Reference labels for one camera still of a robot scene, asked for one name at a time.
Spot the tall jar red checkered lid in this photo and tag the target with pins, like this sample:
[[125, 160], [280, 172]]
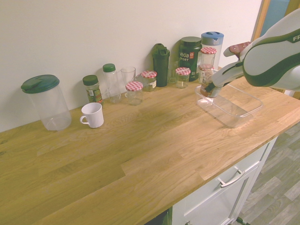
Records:
[[207, 57]]

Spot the small jar red checkered lid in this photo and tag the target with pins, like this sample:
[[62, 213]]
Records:
[[182, 78]]

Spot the black Vega Sport tub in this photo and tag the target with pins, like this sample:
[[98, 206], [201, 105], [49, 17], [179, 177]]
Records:
[[189, 58]]

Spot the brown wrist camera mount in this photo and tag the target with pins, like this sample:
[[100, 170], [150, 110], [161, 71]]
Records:
[[237, 48]]

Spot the white cabinet front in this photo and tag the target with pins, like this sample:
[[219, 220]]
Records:
[[211, 204]]

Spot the labelled jar red checkered lid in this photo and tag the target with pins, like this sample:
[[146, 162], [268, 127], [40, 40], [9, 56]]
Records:
[[205, 75]]

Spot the clear glass mug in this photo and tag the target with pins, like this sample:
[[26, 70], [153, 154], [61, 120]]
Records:
[[173, 73]]

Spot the tall clear drinking glass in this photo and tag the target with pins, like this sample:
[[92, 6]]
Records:
[[128, 73]]

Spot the wooden door frame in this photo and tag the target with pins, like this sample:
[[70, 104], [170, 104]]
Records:
[[260, 21]]

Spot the filled jar red checkered lid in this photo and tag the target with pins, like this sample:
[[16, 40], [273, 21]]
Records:
[[149, 82]]

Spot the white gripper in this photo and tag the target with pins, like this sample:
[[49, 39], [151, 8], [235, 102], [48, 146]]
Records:
[[227, 75]]

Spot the empty jar red checkered lid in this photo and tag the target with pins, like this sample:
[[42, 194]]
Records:
[[134, 93]]

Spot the spice jar with green lid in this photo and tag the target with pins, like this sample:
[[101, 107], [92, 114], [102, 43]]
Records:
[[93, 90]]

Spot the clear pitcher with blue lid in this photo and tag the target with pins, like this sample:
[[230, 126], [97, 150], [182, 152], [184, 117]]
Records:
[[214, 42]]

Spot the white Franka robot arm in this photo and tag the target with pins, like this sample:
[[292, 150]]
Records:
[[269, 61]]

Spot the large clear pitcher green lid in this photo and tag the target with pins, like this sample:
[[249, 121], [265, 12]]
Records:
[[50, 105]]

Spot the dark green shaker bottle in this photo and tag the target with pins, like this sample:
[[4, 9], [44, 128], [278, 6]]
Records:
[[160, 65]]

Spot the white ceramic mug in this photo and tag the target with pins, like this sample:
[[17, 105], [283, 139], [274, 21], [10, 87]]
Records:
[[93, 116]]

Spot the clear bottle with green cap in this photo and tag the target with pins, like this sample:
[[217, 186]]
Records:
[[112, 84]]

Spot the clear rectangular plastic container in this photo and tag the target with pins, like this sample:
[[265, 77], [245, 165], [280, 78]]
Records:
[[234, 110]]

